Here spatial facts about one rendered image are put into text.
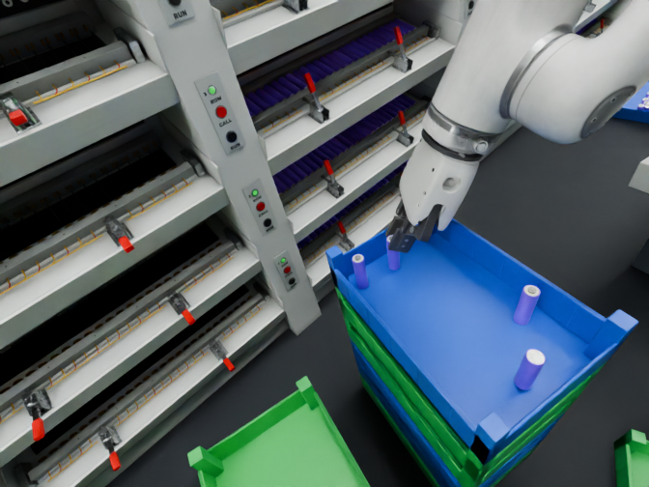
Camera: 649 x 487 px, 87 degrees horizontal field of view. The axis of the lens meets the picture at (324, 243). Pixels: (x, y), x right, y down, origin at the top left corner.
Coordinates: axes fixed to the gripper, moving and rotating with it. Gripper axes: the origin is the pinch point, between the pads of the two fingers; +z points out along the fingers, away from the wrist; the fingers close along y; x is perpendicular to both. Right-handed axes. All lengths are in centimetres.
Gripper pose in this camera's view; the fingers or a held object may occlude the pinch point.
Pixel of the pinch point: (401, 234)
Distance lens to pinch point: 51.5
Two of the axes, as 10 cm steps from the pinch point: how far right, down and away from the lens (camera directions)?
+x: -9.7, -1.7, -1.7
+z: -2.4, 6.9, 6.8
